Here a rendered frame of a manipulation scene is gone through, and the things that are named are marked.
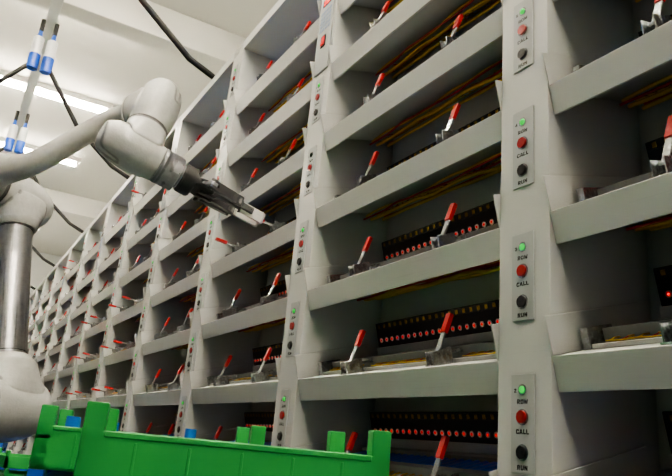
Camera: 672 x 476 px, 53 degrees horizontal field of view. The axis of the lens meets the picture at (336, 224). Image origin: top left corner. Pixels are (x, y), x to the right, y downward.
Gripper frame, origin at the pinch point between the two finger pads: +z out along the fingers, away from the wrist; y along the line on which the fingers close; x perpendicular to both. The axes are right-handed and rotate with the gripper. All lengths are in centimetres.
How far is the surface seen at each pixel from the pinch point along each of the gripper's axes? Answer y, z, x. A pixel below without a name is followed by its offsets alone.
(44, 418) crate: 57, -30, -65
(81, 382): -255, 18, -28
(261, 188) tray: -11.8, 3.5, 14.1
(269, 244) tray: -0.8, 8.3, -4.4
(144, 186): -185, -7, 67
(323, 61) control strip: 21.9, -3.8, 37.2
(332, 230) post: 25.3, 12.7, -4.6
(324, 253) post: 25.3, 12.8, -10.7
